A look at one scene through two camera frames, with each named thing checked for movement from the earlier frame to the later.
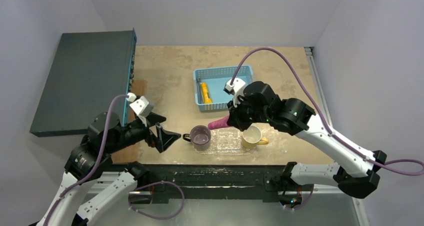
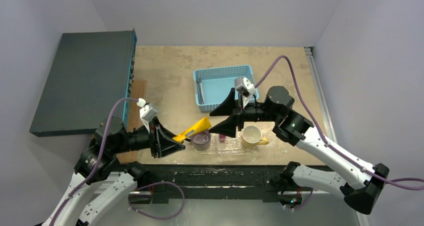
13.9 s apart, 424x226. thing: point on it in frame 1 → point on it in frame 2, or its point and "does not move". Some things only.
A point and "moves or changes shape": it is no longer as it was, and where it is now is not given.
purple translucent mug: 200,137 does not move
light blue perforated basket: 210,83 does not move
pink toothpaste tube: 217,124 moves or changes shape
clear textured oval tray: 226,141 does not move
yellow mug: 251,137 does not move
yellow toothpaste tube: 204,87 → 204,125
